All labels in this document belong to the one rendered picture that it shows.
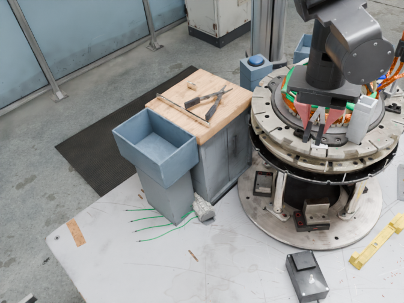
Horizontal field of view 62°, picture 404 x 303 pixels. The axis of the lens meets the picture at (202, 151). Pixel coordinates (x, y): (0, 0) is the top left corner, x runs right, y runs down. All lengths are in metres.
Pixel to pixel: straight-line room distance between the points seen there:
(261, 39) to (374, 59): 0.77
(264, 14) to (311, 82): 0.64
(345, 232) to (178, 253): 0.42
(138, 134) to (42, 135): 1.88
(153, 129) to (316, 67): 0.49
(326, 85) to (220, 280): 0.53
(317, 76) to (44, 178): 2.05
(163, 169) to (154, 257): 0.28
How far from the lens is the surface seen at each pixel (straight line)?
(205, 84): 0.88
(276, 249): 0.89
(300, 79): 0.54
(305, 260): 0.82
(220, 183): 0.93
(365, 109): 0.64
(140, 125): 0.84
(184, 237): 0.91
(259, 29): 1.16
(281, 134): 0.69
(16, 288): 2.00
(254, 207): 0.93
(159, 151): 0.83
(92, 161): 2.29
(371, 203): 0.99
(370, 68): 0.44
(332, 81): 0.52
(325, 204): 0.87
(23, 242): 2.12
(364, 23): 0.42
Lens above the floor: 1.57
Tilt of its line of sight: 46 degrees down
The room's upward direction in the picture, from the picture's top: 7 degrees counter-clockwise
